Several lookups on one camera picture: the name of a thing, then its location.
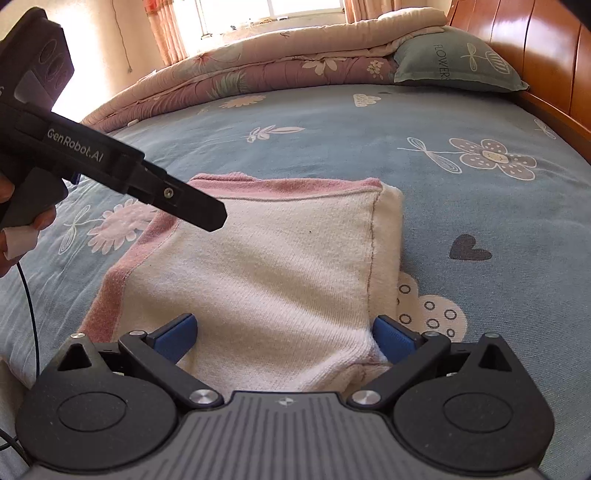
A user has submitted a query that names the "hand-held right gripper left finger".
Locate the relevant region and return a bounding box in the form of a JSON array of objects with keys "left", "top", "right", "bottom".
[{"left": 55, "top": 312, "right": 222, "bottom": 413}]

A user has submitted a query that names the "pink floral quilt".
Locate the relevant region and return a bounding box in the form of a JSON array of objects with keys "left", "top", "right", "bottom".
[{"left": 80, "top": 6, "right": 450, "bottom": 136}]

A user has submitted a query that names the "window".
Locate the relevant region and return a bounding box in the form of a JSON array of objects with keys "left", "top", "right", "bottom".
[{"left": 198, "top": 0, "right": 348, "bottom": 40}]

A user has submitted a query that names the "blue printed bed sheet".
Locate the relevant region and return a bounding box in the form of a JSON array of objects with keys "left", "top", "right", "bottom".
[{"left": 0, "top": 80, "right": 591, "bottom": 472}]

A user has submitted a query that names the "thin hanging wall cable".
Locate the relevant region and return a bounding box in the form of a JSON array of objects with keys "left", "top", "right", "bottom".
[{"left": 112, "top": 0, "right": 135, "bottom": 74}]

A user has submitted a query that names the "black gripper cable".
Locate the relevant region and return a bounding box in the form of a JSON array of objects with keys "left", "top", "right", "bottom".
[{"left": 0, "top": 259, "right": 44, "bottom": 463}]

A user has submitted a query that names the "pink striped curtain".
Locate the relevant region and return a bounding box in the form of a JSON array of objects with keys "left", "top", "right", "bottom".
[
  {"left": 143, "top": 0, "right": 205, "bottom": 66},
  {"left": 344, "top": 0, "right": 385, "bottom": 25}
]

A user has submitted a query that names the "person's left hand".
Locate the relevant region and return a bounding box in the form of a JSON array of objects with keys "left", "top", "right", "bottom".
[{"left": 0, "top": 177, "right": 58, "bottom": 278}]

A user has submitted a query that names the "pink and white sweater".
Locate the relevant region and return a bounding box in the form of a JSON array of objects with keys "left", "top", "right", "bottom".
[{"left": 83, "top": 172, "right": 406, "bottom": 394}]

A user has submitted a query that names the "grey-green printed pillow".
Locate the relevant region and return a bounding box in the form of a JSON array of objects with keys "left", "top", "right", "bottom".
[{"left": 392, "top": 25, "right": 530, "bottom": 94}]

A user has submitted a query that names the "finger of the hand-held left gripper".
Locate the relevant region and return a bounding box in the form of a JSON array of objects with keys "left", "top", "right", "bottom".
[{"left": 126, "top": 160, "right": 227, "bottom": 232}]

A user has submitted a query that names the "wooden headboard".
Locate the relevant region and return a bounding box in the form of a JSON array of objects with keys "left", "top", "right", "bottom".
[{"left": 445, "top": 0, "right": 591, "bottom": 165}]

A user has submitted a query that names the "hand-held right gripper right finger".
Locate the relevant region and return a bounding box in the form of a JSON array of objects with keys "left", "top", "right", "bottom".
[{"left": 346, "top": 316, "right": 515, "bottom": 413}]

